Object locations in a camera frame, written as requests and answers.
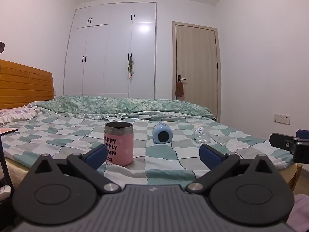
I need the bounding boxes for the green hanging ornament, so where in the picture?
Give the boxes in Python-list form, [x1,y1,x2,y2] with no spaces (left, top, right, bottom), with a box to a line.
[127,57,135,79]

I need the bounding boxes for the brown hanging pouch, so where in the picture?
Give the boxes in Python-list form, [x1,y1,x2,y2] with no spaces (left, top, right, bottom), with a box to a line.
[175,81,185,100]

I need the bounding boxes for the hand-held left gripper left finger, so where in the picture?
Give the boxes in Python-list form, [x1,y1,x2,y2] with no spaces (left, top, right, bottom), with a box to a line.
[34,144,121,195]

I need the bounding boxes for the checked bed sheet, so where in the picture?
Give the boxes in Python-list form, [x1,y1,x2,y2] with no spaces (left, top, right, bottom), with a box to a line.
[0,110,295,189]

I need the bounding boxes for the clear glass cup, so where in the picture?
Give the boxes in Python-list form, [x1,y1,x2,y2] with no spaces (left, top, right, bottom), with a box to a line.
[193,123,211,144]

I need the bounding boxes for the pink steel cup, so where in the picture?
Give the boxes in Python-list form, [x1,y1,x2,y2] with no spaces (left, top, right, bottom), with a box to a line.
[104,121,134,167]

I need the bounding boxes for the beige wooden door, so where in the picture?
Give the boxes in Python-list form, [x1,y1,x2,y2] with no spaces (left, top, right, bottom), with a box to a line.
[172,21,221,123]

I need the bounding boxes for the white small device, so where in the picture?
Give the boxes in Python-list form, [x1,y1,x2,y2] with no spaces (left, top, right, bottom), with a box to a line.
[0,185,12,197]

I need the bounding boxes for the beige mattress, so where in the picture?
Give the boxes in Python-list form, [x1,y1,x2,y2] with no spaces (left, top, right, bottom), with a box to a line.
[4,158,33,188]

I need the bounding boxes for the wooden headboard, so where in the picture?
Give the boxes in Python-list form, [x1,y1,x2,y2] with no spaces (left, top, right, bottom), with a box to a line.
[0,59,54,110]

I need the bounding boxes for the wooden stool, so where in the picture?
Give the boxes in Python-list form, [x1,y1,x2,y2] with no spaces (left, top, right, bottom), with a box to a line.
[289,163,303,192]

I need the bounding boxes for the green floral quilt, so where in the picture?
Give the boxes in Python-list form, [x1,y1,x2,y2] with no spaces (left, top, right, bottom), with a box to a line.
[27,95,216,121]

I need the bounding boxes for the white wardrobe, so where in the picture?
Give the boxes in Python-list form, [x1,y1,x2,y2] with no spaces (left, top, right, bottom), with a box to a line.
[63,2,157,96]

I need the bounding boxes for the floral pillow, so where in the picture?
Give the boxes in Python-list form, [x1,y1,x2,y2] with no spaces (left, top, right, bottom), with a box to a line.
[0,107,39,126]

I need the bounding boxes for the wall socket panel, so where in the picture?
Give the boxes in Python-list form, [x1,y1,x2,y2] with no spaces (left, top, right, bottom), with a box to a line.
[273,113,291,125]

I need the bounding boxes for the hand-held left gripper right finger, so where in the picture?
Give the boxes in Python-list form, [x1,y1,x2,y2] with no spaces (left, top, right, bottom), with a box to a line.
[185,144,276,194]

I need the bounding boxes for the pink cloth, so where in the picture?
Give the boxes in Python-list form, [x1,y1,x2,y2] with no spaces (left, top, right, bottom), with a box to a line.
[287,194,309,232]

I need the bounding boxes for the blue cup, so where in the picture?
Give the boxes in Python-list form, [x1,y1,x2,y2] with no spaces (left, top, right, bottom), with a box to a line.
[152,123,173,144]

